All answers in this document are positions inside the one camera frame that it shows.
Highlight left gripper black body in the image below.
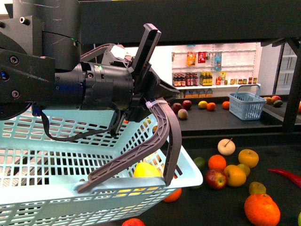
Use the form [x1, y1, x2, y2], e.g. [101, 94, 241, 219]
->
[70, 62, 134, 110]

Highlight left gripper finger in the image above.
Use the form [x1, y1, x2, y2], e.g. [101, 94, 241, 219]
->
[143, 68, 180, 102]
[131, 23, 161, 94]

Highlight teal plastic shopping basket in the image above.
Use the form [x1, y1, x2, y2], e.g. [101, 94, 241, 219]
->
[0, 110, 203, 226]

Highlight grey basket handle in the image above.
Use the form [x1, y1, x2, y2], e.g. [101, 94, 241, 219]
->
[77, 97, 182, 193]

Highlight far peach on shelf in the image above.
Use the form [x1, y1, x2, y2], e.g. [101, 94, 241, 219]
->
[177, 109, 188, 120]

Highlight far lemon on shelf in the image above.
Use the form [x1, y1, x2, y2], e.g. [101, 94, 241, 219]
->
[198, 101, 208, 109]

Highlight white sauce bottle shelf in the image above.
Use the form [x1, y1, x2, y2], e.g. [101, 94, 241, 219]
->
[172, 42, 262, 98]

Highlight far orange on shelf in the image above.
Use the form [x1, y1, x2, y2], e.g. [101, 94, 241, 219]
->
[206, 102, 216, 111]

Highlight black metal fruit shelf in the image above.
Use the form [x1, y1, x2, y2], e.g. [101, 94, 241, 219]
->
[77, 0, 301, 226]

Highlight far dark red apple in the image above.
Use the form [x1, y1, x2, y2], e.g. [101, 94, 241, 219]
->
[182, 100, 192, 111]

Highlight green lime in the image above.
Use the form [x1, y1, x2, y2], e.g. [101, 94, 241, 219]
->
[193, 157, 206, 170]
[189, 185, 202, 190]

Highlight white pear with stem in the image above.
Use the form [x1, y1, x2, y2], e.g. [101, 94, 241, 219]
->
[217, 138, 236, 156]

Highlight small blue basket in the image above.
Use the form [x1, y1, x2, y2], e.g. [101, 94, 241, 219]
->
[228, 84, 266, 121]

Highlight small orange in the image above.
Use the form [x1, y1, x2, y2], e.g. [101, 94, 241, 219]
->
[208, 154, 227, 171]

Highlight red yellow apple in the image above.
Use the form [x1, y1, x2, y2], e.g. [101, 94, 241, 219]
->
[205, 169, 227, 190]

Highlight large orange left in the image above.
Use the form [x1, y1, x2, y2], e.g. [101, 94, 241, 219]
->
[163, 188, 182, 203]

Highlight large orange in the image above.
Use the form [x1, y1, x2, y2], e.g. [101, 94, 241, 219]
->
[163, 188, 182, 203]
[244, 194, 281, 226]

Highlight orange yellow mango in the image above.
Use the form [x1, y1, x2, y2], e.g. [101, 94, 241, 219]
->
[223, 165, 246, 187]

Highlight olive kiwi upper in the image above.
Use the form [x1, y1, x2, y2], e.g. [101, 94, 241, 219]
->
[238, 163, 250, 177]

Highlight olive kiwi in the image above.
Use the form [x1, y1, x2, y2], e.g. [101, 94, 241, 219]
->
[249, 181, 267, 195]
[238, 163, 250, 177]

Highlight red pomegranate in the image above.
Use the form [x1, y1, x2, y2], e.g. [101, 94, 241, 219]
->
[122, 218, 146, 226]

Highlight olive kiwi lower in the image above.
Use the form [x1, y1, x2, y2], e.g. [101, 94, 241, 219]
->
[249, 181, 267, 195]

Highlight large orange centre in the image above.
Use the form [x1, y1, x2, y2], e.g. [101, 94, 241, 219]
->
[244, 194, 281, 226]

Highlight red chili pepper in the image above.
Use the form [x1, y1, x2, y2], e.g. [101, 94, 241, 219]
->
[268, 169, 301, 188]

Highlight green apple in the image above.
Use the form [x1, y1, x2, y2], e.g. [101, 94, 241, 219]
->
[297, 212, 301, 226]

